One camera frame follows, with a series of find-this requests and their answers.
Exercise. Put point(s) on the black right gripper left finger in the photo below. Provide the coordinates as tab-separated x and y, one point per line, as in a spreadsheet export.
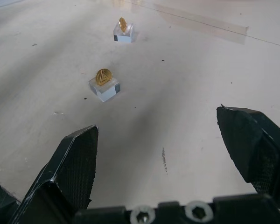
70	168

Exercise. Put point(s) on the clear acrylic block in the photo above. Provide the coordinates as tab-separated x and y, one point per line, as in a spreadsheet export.
124	34
105	89

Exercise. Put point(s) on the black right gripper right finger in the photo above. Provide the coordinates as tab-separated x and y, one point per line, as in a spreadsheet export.
252	151

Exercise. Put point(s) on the gold coin with triangle emblem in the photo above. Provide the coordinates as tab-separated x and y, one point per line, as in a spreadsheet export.
104	76
123	24

